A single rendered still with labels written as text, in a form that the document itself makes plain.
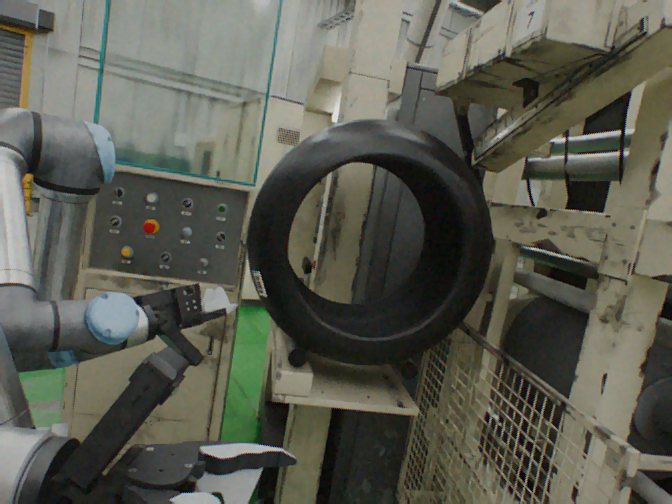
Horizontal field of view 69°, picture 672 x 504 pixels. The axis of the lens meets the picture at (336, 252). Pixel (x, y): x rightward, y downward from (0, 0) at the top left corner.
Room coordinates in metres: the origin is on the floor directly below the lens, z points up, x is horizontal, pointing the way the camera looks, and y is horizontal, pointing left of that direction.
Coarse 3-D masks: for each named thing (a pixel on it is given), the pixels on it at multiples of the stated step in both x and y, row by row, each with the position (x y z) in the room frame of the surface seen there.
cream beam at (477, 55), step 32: (512, 0) 1.08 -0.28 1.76; (576, 0) 0.93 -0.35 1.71; (608, 0) 0.93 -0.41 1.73; (480, 32) 1.23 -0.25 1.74; (512, 32) 1.06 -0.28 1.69; (544, 32) 0.93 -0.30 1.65; (576, 32) 0.93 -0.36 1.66; (608, 32) 0.93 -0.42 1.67; (448, 64) 1.42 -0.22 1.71; (480, 64) 1.19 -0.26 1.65; (512, 64) 1.10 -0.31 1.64; (544, 64) 1.06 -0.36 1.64; (576, 64) 1.02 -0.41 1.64; (448, 96) 1.50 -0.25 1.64; (480, 96) 1.44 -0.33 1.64; (512, 96) 1.37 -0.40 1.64
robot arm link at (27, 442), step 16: (0, 432) 0.35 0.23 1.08; (16, 432) 0.36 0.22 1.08; (32, 432) 0.36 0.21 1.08; (48, 432) 0.37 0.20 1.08; (0, 448) 0.34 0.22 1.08; (16, 448) 0.34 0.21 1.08; (32, 448) 0.34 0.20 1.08; (0, 464) 0.33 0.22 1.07; (16, 464) 0.33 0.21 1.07; (0, 480) 0.32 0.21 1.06; (16, 480) 0.32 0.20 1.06; (0, 496) 0.32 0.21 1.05; (16, 496) 0.32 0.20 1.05
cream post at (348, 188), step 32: (384, 0) 1.50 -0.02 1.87; (352, 32) 1.57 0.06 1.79; (384, 32) 1.50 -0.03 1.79; (352, 64) 1.49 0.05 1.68; (384, 64) 1.50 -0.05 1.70; (352, 96) 1.49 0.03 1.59; (384, 96) 1.51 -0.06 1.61; (352, 192) 1.50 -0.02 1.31; (352, 224) 1.50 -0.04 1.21; (320, 256) 1.49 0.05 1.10; (352, 256) 1.50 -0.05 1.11; (320, 288) 1.49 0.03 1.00; (352, 288) 1.51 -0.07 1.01; (288, 416) 1.58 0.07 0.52; (320, 416) 1.50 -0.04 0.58; (288, 448) 1.49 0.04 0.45; (320, 448) 1.51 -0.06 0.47; (288, 480) 1.49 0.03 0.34
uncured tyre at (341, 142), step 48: (336, 144) 1.08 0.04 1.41; (384, 144) 1.10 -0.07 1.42; (432, 144) 1.13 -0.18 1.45; (288, 192) 1.07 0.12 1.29; (432, 192) 1.41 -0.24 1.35; (480, 192) 1.17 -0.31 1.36; (288, 240) 1.06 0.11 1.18; (432, 240) 1.42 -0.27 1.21; (480, 240) 1.14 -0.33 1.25; (288, 288) 1.07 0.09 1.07; (432, 288) 1.39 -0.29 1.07; (480, 288) 1.17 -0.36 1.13; (336, 336) 1.09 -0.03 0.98; (384, 336) 1.11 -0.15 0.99; (432, 336) 1.13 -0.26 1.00
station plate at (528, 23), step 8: (528, 0) 1.01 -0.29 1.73; (536, 0) 0.97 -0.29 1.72; (544, 0) 0.94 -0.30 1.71; (528, 8) 1.00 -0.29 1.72; (536, 8) 0.97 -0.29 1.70; (528, 16) 0.99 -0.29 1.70; (536, 16) 0.96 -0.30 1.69; (520, 24) 1.02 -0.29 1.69; (528, 24) 0.99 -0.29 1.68; (536, 24) 0.95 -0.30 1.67; (520, 32) 1.01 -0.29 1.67; (528, 32) 0.98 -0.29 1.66
